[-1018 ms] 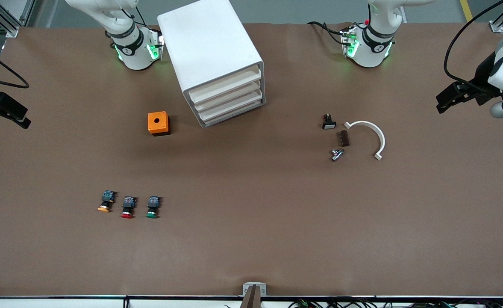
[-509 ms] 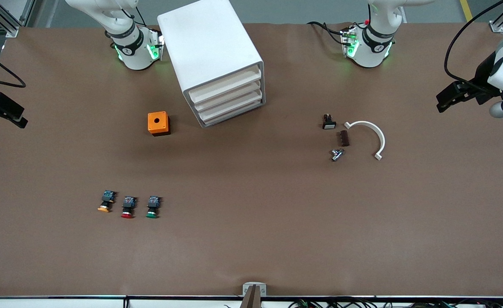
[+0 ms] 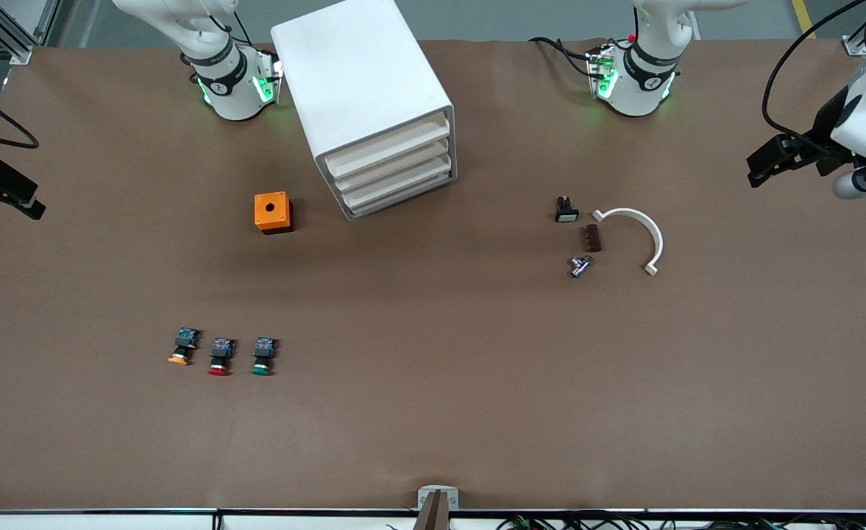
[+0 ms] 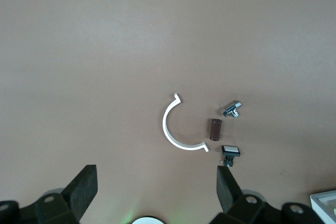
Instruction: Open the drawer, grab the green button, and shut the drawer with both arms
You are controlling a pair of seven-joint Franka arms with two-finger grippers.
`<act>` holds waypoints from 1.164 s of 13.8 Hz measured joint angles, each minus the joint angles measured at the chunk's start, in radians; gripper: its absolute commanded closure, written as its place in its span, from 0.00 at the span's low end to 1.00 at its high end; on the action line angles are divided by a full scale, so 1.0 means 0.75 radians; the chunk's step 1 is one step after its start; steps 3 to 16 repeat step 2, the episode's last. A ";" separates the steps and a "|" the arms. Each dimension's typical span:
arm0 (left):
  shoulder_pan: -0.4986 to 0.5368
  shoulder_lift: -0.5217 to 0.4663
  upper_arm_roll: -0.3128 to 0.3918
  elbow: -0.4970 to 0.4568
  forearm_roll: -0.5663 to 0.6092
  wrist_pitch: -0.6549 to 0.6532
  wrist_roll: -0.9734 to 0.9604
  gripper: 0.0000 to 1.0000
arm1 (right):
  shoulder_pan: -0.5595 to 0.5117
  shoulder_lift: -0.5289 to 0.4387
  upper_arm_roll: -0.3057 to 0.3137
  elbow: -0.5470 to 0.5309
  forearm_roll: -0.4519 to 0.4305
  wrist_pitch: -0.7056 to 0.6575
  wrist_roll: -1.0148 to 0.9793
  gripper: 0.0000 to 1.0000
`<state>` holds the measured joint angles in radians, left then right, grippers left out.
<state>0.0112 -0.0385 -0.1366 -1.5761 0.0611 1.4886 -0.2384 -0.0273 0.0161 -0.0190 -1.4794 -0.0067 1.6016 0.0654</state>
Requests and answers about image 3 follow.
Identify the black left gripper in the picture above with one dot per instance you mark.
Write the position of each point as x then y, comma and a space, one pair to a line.
821, 137

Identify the green push button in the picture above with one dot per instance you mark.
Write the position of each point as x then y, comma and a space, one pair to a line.
263, 350

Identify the white lowest cabinet drawer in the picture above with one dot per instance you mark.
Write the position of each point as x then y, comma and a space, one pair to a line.
396, 199

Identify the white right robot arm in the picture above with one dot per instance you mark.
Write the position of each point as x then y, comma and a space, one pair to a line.
230, 103

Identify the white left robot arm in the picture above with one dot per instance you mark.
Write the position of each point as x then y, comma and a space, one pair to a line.
635, 96

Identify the grey arm base connector block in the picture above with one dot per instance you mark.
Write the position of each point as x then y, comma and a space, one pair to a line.
269, 73
602, 70

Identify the yellow push button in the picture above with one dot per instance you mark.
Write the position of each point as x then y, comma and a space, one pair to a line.
184, 342

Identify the red push button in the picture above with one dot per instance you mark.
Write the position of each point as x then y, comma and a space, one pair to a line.
221, 353

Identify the white drawer cabinet housing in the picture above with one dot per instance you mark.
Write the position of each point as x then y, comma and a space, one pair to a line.
359, 73

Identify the brown terminal block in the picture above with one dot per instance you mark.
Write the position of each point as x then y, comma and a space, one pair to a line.
593, 238

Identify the white curved bracket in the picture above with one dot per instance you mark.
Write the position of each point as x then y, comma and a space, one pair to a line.
650, 228

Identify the black switch with white face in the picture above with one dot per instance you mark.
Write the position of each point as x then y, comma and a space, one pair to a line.
566, 213

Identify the silver key switch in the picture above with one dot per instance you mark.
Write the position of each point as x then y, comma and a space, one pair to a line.
580, 266

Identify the orange button enclosure box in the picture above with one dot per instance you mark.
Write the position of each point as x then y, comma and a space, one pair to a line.
272, 212

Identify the white table edge rail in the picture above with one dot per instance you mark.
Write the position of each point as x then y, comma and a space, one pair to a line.
109, 520

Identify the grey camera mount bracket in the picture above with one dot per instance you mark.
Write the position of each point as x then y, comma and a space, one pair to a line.
438, 497

